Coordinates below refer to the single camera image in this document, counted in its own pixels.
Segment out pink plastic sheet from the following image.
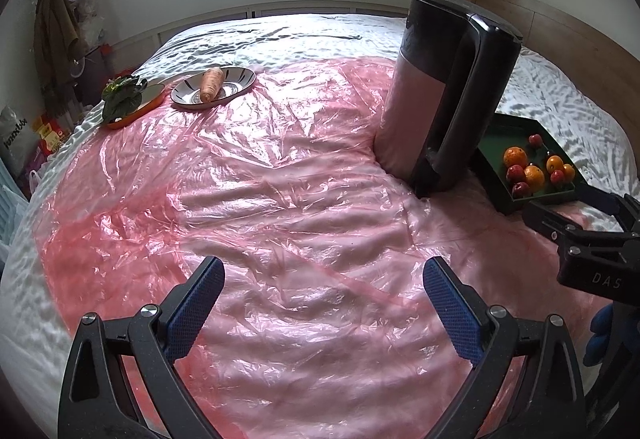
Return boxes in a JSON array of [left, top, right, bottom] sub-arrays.
[[40, 56, 640, 439]]

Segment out wooden headboard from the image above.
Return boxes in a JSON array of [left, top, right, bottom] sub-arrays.
[[463, 0, 640, 141]]

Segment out grey printed bag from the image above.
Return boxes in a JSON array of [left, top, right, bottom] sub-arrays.
[[0, 104, 34, 175]]

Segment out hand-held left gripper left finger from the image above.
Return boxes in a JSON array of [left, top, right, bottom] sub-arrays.
[[57, 256, 225, 439]]

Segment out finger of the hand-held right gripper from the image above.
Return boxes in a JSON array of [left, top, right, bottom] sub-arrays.
[[522, 200, 627, 246], [575, 184, 640, 233]]

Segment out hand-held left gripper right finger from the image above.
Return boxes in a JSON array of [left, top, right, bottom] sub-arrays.
[[422, 256, 586, 439]]

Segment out carrot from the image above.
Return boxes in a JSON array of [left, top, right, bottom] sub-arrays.
[[199, 67, 225, 104]]

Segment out beige bed frame board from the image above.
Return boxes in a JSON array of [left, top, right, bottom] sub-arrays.
[[107, 4, 412, 65]]

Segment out green tray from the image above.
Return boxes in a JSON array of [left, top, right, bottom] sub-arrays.
[[472, 112, 591, 216]]

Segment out leafy green vegetable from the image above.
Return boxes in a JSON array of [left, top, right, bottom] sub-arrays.
[[101, 74, 149, 124]]

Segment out purple bin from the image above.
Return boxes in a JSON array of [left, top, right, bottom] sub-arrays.
[[74, 44, 114, 105]]

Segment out person's right hand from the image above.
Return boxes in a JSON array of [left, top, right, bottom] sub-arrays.
[[582, 303, 617, 368]]

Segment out yellow packet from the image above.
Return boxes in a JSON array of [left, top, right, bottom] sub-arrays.
[[32, 114, 71, 155]]

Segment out brown coat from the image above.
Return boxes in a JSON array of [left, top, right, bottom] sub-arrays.
[[33, 0, 81, 118]]

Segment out orange rimmed plate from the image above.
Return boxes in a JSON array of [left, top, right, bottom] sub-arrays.
[[103, 82, 166, 129]]

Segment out black steel electric kettle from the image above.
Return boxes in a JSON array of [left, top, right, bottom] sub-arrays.
[[373, 0, 525, 199]]

